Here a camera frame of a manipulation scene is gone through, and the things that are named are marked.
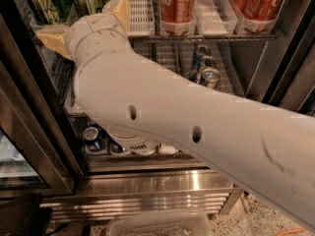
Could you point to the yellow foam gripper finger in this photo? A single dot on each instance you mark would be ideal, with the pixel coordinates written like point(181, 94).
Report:
point(121, 9)
point(53, 37)

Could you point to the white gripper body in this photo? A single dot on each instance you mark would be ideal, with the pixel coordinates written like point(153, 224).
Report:
point(93, 28)

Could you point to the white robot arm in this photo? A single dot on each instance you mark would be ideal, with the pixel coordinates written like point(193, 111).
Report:
point(265, 150)

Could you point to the white empty lane tray top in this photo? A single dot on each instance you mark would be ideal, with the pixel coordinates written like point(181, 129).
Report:
point(142, 20)

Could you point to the rear blue silver can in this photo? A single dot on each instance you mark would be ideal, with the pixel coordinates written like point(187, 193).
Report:
point(199, 52)

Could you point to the blue silver can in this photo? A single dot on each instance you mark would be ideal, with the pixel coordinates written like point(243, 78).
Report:
point(203, 63)
point(210, 78)
point(199, 52)

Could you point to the middle blue silver can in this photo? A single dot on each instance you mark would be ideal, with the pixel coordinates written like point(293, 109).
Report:
point(203, 63)

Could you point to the blue pepsi can left front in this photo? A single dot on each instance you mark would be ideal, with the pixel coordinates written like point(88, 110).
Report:
point(93, 140)

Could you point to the blue pepsi can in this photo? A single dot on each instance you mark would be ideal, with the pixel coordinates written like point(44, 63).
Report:
point(116, 148)
point(93, 140)

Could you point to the front blue silver can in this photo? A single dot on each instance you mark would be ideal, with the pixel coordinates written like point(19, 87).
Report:
point(210, 78)

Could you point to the left glass fridge door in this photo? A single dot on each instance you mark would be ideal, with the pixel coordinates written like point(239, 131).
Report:
point(29, 163)

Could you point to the steel fridge base grille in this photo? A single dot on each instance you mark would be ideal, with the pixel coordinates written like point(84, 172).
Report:
point(105, 198)

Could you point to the top wire shelf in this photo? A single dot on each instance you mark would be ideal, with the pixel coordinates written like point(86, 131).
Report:
point(191, 38)

